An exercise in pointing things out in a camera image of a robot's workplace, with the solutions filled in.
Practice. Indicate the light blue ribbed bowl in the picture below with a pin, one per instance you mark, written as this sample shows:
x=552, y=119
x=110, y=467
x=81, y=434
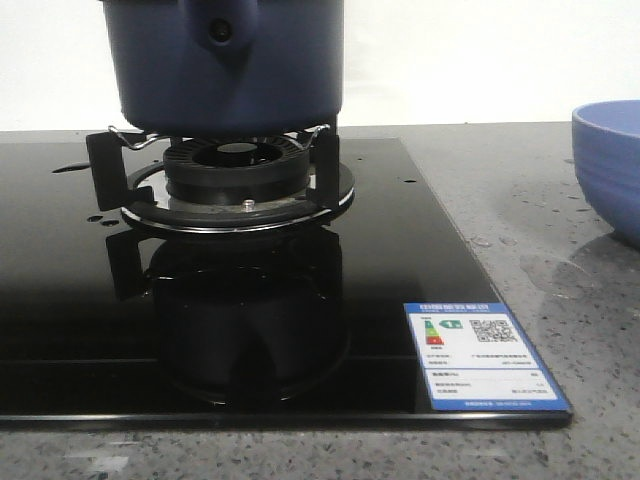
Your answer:
x=605, y=145

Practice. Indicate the black pot support grate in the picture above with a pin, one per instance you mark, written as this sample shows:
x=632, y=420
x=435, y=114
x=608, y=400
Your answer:
x=143, y=198

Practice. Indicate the dark blue cooking pot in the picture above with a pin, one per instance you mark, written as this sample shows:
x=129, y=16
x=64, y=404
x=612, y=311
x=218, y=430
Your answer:
x=227, y=68

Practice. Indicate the black round gas burner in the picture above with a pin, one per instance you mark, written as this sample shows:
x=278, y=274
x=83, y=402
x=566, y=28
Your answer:
x=215, y=172

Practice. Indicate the blue white energy label sticker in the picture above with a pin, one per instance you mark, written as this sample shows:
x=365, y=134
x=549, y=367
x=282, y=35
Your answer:
x=475, y=357

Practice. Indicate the black glass gas cooktop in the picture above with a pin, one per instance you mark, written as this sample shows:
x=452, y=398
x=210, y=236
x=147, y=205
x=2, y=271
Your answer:
x=107, y=326

